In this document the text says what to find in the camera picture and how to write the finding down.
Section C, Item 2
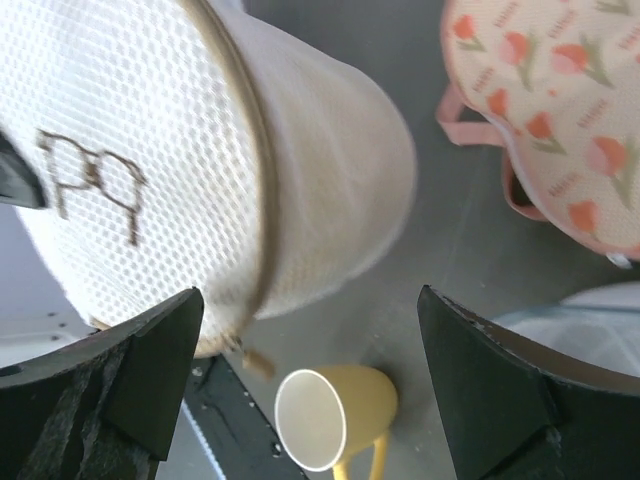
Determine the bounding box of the yellow mug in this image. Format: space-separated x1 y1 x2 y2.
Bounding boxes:
274 365 399 480

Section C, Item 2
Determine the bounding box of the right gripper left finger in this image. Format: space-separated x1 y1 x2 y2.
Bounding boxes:
1 288 204 479

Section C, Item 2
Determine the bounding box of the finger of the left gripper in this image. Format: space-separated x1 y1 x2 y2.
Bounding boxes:
0 133 45 209

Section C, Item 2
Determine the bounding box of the white blue-trimmed mesh laundry bag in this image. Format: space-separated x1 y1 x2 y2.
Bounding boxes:
493 281 639 377

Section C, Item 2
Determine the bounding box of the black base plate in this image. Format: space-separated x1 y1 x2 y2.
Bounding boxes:
183 356 308 480

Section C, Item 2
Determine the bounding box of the pink tulip print laundry bag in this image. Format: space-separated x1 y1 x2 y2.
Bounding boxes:
436 1 639 266

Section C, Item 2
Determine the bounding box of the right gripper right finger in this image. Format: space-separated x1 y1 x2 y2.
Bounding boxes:
417 286 639 479

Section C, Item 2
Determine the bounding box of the beige cylindrical mesh laundry bag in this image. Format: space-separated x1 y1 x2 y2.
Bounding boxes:
1 1 417 358

